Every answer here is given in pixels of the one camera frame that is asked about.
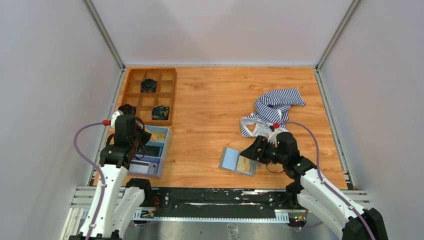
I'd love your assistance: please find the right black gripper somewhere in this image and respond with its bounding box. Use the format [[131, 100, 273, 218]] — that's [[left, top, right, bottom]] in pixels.
[[240, 135, 287, 165]]

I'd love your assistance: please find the gold credit card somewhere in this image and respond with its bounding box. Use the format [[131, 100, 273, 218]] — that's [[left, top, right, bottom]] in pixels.
[[150, 132, 167, 142], [236, 156, 254, 174]]

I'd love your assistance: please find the grey card holder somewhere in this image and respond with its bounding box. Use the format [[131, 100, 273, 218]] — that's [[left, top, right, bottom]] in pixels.
[[218, 147, 261, 177]]

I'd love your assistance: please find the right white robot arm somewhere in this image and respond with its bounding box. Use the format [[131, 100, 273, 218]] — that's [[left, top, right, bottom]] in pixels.
[[240, 132, 388, 240]]

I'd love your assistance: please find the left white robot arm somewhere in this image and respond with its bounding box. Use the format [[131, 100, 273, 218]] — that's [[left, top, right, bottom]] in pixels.
[[69, 110, 153, 240]]

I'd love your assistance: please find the light blue box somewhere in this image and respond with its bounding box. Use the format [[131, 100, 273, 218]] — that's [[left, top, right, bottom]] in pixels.
[[128, 125, 172, 179]]

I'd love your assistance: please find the blue green rolled belt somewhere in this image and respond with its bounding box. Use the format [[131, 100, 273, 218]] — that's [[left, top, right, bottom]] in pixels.
[[151, 105, 170, 121]]

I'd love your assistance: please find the black rolled belt left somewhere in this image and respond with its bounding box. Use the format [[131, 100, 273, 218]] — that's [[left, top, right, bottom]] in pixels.
[[118, 104, 137, 115]]

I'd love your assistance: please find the black rolled belt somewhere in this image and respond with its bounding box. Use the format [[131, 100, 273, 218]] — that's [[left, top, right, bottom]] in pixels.
[[118, 104, 137, 115], [140, 78, 158, 93]]

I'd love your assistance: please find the striped blue white cloth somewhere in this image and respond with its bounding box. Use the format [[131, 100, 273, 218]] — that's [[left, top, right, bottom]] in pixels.
[[240, 88, 306, 138]]

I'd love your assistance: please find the black rolled belt top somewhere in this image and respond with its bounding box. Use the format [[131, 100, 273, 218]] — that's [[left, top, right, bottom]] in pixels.
[[140, 78, 158, 93]]

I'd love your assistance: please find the wooden compartment tray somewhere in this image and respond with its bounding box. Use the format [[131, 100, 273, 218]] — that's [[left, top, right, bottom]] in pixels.
[[115, 66, 178, 127]]

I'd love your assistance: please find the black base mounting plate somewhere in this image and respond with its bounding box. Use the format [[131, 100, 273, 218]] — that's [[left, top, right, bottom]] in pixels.
[[141, 187, 306, 220]]

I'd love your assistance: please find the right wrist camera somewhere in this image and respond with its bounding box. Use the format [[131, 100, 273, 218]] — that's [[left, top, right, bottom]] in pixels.
[[267, 129, 281, 144]]

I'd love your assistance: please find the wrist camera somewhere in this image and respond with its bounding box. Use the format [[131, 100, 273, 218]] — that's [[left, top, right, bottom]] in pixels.
[[110, 110, 124, 129], [267, 129, 281, 144]]

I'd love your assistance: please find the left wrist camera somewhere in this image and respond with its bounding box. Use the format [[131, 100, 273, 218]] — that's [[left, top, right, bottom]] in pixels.
[[110, 110, 124, 129]]

